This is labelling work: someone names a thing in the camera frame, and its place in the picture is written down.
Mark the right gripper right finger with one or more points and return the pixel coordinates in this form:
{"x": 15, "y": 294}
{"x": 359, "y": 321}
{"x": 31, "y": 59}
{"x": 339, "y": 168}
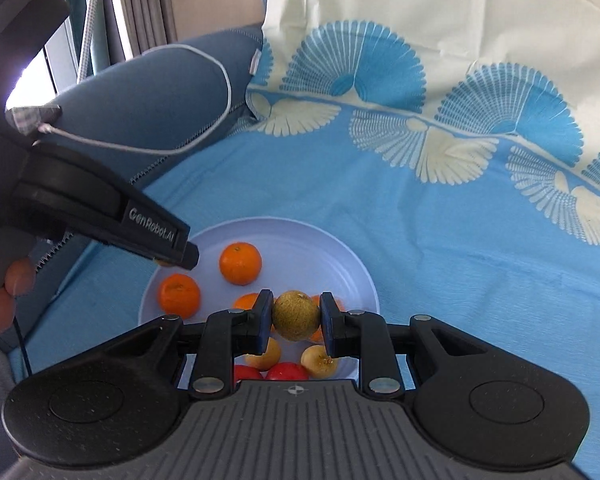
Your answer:
{"x": 365, "y": 336}

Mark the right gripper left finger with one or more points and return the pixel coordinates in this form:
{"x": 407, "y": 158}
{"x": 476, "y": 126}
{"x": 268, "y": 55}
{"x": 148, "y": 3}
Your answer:
{"x": 226, "y": 335}

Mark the orange mandarin top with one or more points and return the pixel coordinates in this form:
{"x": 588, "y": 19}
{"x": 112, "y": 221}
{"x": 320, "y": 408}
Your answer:
{"x": 246, "y": 302}

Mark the red tomato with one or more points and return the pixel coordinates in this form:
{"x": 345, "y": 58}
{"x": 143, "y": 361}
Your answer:
{"x": 246, "y": 372}
{"x": 287, "y": 372}

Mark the yellow round fruit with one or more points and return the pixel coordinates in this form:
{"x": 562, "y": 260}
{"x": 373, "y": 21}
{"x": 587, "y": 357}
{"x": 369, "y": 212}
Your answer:
{"x": 267, "y": 359}

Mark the tan longan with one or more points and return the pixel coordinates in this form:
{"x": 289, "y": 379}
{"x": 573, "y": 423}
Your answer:
{"x": 318, "y": 363}
{"x": 295, "y": 315}
{"x": 162, "y": 263}

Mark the orange mandarin front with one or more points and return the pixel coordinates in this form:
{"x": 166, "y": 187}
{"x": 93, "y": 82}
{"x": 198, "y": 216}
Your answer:
{"x": 240, "y": 263}

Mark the person left hand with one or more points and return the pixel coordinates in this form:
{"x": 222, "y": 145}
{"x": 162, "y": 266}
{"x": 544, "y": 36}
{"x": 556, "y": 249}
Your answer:
{"x": 19, "y": 280}

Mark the black smartphone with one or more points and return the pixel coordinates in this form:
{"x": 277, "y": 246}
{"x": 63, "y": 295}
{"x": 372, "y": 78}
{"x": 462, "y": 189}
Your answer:
{"x": 26, "y": 119}

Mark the light blue plastic plate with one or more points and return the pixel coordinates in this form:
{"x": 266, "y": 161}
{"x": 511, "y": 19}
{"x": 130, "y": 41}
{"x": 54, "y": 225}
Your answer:
{"x": 294, "y": 256}

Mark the grey curtain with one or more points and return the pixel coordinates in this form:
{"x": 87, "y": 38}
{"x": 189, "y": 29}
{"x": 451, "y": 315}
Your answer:
{"x": 143, "y": 25}

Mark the garment steamer stand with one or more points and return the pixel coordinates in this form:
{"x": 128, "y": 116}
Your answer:
{"x": 90, "y": 54}

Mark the blue patterned bed sheet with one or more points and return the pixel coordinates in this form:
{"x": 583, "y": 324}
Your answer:
{"x": 454, "y": 145}

